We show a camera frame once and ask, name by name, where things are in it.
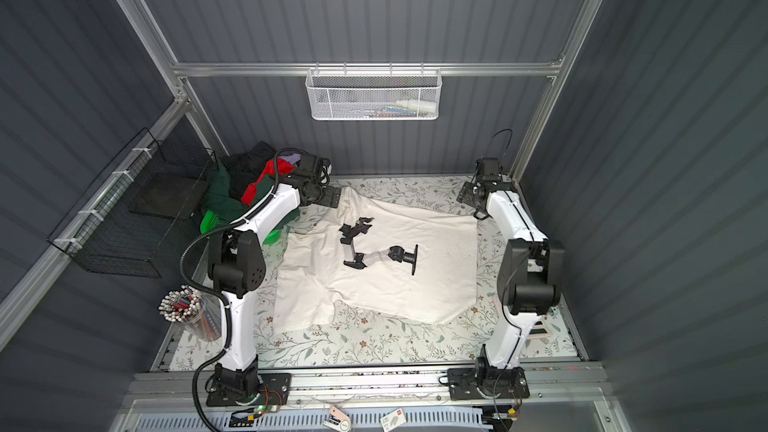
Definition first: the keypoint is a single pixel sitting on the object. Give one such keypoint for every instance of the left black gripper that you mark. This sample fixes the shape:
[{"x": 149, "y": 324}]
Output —
[{"x": 331, "y": 199}]

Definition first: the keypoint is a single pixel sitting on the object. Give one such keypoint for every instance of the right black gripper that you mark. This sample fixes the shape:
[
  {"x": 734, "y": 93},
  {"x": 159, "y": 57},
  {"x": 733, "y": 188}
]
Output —
[{"x": 467, "y": 194}]

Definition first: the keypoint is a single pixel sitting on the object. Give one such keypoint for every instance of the white printed t shirt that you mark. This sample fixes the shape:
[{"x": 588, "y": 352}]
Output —
[{"x": 393, "y": 259}]

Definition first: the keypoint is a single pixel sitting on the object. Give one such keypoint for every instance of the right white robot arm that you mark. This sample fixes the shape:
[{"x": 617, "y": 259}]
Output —
[{"x": 527, "y": 286}]

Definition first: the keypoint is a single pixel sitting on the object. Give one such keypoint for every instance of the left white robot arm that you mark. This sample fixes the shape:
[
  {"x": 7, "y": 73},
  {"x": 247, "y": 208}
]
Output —
[{"x": 237, "y": 267}]

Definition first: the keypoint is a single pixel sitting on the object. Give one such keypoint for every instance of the purple t shirt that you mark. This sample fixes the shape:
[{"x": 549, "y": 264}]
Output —
[{"x": 292, "y": 159}]

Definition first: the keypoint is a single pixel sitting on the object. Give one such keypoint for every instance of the red t shirt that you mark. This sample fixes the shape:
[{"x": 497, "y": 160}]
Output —
[{"x": 283, "y": 167}]

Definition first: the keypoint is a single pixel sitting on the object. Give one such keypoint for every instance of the black t shirt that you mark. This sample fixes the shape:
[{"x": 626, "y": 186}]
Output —
[{"x": 245, "y": 168}]

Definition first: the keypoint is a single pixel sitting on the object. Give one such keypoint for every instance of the dark green t shirt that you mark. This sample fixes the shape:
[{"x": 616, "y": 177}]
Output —
[{"x": 217, "y": 198}]

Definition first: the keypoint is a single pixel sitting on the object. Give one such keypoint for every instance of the white bottle in basket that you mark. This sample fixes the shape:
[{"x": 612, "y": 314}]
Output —
[{"x": 419, "y": 107}]

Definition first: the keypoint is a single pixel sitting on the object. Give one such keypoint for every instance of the green laundry basket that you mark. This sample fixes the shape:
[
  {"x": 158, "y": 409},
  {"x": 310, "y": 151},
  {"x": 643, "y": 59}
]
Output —
[{"x": 211, "y": 220}]

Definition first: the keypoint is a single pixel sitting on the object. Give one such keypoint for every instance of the pink calculator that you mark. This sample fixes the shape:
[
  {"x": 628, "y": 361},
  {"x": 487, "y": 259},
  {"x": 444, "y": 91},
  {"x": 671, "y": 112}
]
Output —
[{"x": 540, "y": 331}]

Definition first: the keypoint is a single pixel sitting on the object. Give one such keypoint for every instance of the cup of markers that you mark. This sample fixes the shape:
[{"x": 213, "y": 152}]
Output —
[{"x": 197, "y": 312}]

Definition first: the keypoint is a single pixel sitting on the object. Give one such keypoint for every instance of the white tag left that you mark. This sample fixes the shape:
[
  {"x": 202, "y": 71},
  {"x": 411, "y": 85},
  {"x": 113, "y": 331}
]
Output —
[{"x": 336, "y": 420}]

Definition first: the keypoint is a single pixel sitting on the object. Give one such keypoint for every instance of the white tag with red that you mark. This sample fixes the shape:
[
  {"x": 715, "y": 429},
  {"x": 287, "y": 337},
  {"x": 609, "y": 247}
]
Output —
[{"x": 393, "y": 420}]

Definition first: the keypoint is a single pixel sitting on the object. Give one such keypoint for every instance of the white wire mesh basket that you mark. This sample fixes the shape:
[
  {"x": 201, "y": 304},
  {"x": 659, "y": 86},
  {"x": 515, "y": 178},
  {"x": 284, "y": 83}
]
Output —
[{"x": 370, "y": 96}]

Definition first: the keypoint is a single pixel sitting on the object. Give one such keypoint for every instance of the black wire mesh basket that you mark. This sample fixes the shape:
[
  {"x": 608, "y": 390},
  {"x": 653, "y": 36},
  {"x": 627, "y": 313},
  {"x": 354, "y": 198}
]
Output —
[{"x": 140, "y": 220}]

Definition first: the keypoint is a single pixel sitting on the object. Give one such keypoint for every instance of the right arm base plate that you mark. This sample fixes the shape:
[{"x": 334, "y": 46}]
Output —
[{"x": 466, "y": 384}]

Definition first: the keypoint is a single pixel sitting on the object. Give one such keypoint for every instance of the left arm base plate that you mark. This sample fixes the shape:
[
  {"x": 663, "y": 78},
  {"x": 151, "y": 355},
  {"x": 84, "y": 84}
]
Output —
[{"x": 228, "y": 388}]

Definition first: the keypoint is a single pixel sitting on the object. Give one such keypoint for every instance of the aluminium mounting rail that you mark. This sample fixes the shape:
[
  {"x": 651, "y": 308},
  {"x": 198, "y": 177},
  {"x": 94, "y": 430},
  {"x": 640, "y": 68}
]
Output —
[{"x": 371, "y": 386}]

